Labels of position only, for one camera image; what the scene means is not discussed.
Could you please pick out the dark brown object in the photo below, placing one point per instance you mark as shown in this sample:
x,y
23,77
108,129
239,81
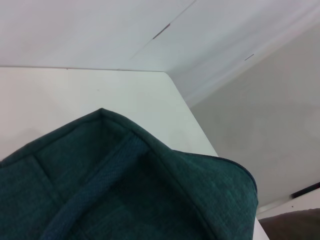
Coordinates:
x,y
295,226

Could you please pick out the white vented device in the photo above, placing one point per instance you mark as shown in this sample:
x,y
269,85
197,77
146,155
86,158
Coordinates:
x,y
287,203

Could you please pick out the teal fabric lunch bag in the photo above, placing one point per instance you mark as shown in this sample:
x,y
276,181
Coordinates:
x,y
112,187

